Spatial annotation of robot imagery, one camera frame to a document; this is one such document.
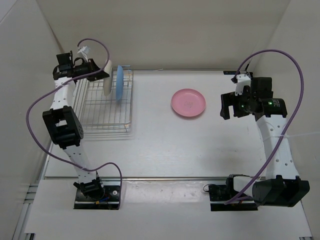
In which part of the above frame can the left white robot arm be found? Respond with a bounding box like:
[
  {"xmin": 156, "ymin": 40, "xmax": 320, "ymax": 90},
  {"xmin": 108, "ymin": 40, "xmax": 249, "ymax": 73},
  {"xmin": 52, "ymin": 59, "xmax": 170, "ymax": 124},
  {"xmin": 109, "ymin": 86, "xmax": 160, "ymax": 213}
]
[{"xmin": 42, "ymin": 52, "xmax": 113, "ymax": 201}]

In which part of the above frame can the pink plate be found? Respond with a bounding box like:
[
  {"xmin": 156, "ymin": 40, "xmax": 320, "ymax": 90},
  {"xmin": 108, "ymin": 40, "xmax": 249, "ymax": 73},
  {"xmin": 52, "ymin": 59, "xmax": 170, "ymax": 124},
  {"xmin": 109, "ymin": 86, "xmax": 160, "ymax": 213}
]
[{"xmin": 171, "ymin": 88, "xmax": 206, "ymax": 118}]

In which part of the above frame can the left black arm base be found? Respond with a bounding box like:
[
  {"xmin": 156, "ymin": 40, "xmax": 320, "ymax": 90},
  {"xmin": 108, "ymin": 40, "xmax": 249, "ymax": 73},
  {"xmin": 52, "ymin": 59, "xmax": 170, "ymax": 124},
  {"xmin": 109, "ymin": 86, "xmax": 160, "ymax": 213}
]
[{"xmin": 73, "ymin": 180, "xmax": 121, "ymax": 210}]

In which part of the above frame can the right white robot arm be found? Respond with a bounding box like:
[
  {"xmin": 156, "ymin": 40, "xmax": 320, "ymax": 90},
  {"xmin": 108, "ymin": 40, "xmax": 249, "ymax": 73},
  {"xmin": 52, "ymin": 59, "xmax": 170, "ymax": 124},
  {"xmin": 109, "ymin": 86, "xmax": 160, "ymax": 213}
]
[{"xmin": 220, "ymin": 74, "xmax": 310, "ymax": 208}]

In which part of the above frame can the small black label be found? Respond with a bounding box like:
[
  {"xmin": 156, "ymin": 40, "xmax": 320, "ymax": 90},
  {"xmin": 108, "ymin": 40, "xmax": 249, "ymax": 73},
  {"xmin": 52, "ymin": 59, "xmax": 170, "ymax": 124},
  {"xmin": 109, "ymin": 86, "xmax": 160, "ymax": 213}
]
[{"xmin": 223, "ymin": 70, "xmax": 241, "ymax": 75}]

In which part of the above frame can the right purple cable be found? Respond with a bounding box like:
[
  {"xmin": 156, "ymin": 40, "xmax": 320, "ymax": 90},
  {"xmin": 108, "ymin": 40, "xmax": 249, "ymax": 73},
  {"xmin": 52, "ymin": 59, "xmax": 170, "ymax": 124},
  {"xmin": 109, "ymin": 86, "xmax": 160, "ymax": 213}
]
[{"xmin": 223, "ymin": 48, "xmax": 305, "ymax": 206}]

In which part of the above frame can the metal wire dish rack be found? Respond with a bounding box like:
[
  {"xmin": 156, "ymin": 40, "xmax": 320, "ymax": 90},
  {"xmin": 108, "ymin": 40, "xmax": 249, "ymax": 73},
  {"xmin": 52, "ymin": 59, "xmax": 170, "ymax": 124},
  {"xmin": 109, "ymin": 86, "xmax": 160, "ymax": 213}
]
[{"xmin": 73, "ymin": 65, "xmax": 134, "ymax": 136}]

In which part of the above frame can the cream plate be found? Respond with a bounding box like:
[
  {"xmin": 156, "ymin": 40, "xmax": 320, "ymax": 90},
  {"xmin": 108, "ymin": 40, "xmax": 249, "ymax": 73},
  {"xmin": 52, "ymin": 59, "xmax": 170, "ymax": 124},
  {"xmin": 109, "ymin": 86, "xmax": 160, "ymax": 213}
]
[{"xmin": 103, "ymin": 60, "xmax": 113, "ymax": 97}]

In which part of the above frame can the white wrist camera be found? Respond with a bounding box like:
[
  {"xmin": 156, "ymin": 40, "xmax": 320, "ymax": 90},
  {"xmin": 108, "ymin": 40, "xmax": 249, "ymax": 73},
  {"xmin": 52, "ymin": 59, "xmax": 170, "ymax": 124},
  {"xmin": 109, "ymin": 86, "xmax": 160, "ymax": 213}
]
[
  {"xmin": 231, "ymin": 73, "xmax": 251, "ymax": 96},
  {"xmin": 77, "ymin": 45, "xmax": 90, "ymax": 63}
]

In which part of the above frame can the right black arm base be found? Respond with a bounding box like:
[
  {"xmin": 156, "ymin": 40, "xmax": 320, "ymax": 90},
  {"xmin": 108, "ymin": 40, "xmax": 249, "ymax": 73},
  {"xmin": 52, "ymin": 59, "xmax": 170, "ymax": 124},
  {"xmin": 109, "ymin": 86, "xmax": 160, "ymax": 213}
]
[{"xmin": 202, "ymin": 183, "xmax": 258, "ymax": 212}]

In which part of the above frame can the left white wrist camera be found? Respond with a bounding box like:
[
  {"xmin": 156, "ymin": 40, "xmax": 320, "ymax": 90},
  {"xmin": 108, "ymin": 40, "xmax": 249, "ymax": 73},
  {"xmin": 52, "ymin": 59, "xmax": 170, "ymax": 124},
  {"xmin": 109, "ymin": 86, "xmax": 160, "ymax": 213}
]
[{"xmin": 77, "ymin": 45, "xmax": 90, "ymax": 63}]

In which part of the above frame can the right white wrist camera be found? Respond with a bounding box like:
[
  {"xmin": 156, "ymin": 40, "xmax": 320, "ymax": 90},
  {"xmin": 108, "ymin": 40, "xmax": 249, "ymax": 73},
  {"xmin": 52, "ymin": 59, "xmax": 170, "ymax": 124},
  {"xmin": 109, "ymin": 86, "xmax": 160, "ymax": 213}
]
[{"xmin": 231, "ymin": 73, "xmax": 251, "ymax": 96}]

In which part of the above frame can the blue plate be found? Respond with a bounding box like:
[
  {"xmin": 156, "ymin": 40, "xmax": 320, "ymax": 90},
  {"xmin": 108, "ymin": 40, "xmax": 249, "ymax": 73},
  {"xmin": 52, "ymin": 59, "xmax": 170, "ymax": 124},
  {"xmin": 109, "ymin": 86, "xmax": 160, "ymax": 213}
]
[{"xmin": 115, "ymin": 65, "xmax": 124, "ymax": 102}]

